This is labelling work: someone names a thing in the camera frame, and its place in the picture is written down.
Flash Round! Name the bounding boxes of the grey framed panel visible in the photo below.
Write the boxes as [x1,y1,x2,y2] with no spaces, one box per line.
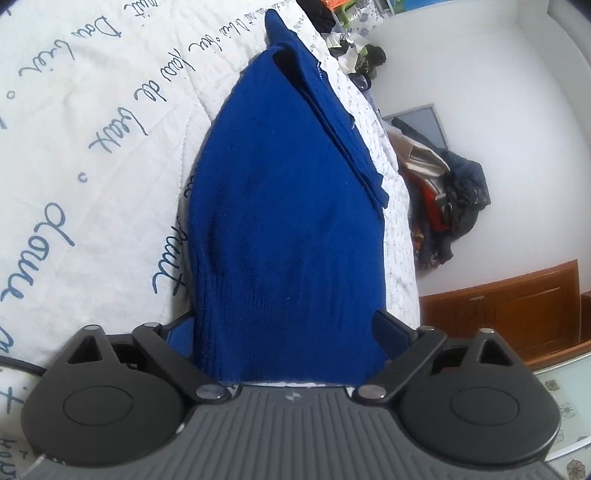
[382,104,450,153]

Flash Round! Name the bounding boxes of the wooden cabinet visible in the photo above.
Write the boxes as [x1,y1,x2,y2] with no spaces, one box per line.
[421,258,591,366]

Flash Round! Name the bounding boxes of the pile of dark clothes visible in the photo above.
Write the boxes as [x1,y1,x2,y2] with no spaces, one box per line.
[385,115,491,274]

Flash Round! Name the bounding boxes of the floral glass table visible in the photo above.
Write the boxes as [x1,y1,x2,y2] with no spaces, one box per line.
[530,340,591,480]

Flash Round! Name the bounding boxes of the black cloth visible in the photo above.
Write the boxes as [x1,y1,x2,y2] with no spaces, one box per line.
[301,0,339,34]

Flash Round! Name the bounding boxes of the dark plush toy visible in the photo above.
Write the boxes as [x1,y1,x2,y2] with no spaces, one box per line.
[362,45,389,79]

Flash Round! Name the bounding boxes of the crumpled clear plastic bag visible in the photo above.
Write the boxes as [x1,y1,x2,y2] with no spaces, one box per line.
[329,33,371,75]

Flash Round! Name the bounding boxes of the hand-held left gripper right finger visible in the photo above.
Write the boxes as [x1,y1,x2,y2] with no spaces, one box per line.
[356,309,514,403]

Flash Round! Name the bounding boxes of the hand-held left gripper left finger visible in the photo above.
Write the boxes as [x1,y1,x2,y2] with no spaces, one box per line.
[68,318,228,403]

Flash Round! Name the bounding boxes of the white script-printed quilt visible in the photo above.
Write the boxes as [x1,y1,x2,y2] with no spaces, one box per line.
[0,0,422,464]

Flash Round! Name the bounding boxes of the black cable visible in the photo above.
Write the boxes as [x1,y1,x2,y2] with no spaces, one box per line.
[0,354,48,376]

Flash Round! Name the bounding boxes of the blue knit sweater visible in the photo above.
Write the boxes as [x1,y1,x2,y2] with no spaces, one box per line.
[182,8,394,387]

